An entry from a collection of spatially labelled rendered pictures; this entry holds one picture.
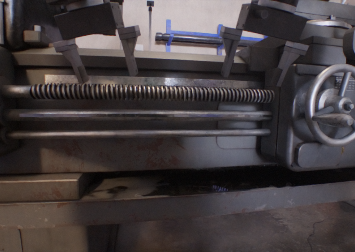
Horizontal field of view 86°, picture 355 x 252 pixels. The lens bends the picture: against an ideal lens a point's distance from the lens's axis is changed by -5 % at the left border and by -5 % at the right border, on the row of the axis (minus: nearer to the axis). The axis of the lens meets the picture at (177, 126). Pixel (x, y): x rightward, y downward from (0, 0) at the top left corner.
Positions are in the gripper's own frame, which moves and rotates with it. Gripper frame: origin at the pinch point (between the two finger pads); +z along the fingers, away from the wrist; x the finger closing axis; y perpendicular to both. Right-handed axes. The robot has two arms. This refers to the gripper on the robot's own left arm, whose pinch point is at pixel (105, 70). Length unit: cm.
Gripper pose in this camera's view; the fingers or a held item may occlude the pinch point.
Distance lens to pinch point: 51.6
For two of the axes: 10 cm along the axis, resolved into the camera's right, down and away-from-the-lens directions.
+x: -9.8, 0.8, 1.9
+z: 1.6, 8.6, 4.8
